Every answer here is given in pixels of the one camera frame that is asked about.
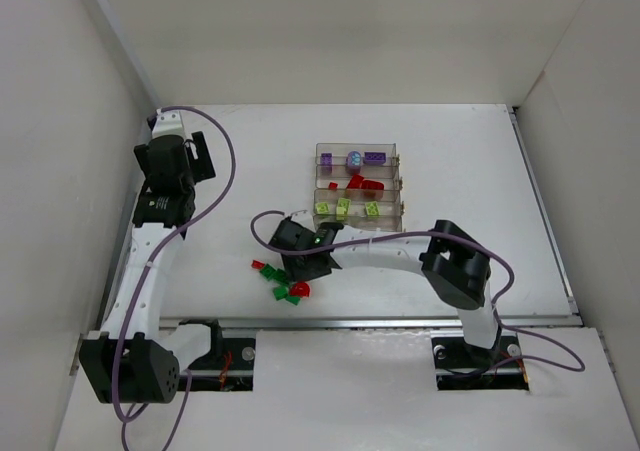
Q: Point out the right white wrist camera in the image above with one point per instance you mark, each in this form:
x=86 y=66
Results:
x=300 y=215

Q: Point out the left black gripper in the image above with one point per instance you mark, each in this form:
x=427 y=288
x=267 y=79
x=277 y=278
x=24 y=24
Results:
x=201 y=157

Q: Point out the purple lego round brick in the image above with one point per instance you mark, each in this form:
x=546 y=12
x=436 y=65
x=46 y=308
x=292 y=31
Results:
x=354 y=161

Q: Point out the green lego brick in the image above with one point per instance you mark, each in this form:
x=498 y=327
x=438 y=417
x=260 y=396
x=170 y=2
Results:
x=281 y=277
x=268 y=272

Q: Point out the clear compartment organizer tray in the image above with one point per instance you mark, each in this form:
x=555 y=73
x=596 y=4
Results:
x=389 y=200

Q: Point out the green lego brick middle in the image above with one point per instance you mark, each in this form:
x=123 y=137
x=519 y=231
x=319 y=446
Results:
x=268 y=272

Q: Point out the lime lego square brick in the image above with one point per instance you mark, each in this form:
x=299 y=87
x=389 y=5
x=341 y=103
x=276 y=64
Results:
x=322 y=208

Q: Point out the green lego small bottom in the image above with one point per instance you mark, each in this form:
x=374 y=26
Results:
x=295 y=300

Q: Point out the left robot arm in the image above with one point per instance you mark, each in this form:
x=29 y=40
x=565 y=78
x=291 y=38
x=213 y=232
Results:
x=128 y=360

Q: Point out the green lego small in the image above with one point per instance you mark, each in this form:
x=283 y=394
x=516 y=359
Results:
x=280 y=292
x=295 y=300

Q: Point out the green lego small left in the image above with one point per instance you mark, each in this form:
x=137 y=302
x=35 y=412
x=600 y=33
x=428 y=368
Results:
x=280 y=292

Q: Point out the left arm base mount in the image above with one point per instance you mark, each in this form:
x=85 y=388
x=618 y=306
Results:
x=216 y=363

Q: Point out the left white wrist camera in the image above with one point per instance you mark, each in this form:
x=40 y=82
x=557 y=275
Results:
x=166 y=124

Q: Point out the green lego brick lower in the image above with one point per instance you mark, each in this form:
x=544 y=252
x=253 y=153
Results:
x=281 y=277

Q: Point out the red lego block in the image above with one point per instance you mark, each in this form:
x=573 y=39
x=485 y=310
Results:
x=359 y=182

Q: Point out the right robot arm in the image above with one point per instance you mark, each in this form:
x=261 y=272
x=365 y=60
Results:
x=456 y=267

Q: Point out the purple lego long plate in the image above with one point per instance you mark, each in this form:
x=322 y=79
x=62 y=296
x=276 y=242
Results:
x=374 y=158

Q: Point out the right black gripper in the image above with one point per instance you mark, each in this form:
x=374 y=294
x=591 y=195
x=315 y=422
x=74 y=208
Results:
x=305 y=268

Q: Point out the purple lego plate brick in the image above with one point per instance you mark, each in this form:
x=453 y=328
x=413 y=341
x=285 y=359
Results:
x=326 y=163

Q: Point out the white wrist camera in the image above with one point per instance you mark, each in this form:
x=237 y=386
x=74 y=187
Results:
x=300 y=215
x=166 y=124

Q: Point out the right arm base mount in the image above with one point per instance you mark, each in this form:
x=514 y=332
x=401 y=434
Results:
x=462 y=367

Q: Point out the red lego arch piece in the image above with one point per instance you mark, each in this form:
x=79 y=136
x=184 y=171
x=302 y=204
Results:
x=300 y=290

